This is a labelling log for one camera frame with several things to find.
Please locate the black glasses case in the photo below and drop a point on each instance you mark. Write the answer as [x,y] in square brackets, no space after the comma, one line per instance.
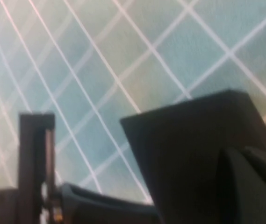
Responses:
[181,140]

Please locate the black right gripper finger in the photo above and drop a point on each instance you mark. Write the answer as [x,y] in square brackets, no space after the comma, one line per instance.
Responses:
[252,191]

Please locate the green checkered tablecloth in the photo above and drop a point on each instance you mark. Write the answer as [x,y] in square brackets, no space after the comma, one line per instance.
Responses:
[123,46]

